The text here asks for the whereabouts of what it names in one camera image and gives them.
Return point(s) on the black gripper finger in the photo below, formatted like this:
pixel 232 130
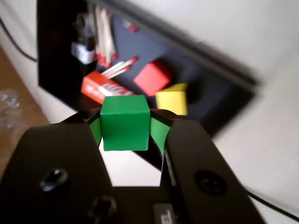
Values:
pixel 58 151
pixel 198 163

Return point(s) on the yellow wooden cube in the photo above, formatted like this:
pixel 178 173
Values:
pixel 171 100

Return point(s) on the green wooden cube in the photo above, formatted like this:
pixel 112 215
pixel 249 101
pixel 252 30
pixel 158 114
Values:
pixel 125 126

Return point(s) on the red wooden cube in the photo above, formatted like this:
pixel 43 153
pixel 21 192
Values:
pixel 151 78

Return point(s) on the black cardboard box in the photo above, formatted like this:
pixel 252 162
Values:
pixel 144 42

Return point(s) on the crumpled clear plastic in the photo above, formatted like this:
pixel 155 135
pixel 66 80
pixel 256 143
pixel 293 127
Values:
pixel 9 100

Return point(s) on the orange white matchbox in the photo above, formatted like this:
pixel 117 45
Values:
pixel 95 87

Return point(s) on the red tipped wooden match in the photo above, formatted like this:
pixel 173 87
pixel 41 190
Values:
pixel 119 72
pixel 119 66
pixel 105 37
pixel 98 35

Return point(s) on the black silver clip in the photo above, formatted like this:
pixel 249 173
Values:
pixel 81 53

